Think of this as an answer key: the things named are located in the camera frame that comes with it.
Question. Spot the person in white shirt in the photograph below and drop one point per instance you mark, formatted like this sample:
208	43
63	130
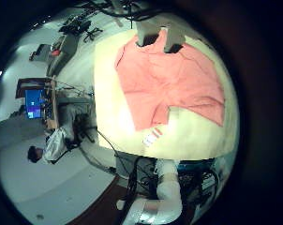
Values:
55	145

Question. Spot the orange button shirt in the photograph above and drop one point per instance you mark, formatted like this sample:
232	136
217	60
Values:
166	78

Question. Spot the small red object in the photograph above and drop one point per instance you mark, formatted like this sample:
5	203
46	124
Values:
55	52

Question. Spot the dark grey case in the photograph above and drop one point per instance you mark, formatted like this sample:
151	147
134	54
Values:
41	51

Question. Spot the long grey table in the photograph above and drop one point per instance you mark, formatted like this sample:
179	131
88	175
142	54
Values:
65	53

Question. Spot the white shirt label tag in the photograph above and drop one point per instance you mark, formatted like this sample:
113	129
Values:
152	137

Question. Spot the brown wooden desk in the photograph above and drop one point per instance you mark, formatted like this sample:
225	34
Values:
53	103

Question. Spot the blue computer monitor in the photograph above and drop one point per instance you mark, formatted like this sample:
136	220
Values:
33	103

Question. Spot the brown floor mat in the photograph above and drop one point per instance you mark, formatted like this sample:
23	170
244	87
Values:
101	203

